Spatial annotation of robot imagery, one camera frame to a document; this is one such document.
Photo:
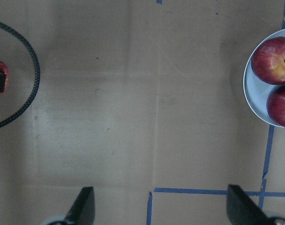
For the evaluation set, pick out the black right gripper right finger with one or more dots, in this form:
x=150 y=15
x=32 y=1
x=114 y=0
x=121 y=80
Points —
x=241 y=210

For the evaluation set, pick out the red apple left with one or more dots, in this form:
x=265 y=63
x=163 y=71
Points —
x=276 y=105

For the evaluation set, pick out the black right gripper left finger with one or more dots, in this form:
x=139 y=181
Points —
x=82 y=212

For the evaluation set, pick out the red apple back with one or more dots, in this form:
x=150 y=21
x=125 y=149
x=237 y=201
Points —
x=268 y=61

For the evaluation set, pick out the light blue plate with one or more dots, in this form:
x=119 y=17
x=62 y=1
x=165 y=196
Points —
x=256 y=93

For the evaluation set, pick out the red yellow apple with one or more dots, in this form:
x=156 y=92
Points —
x=2 y=68

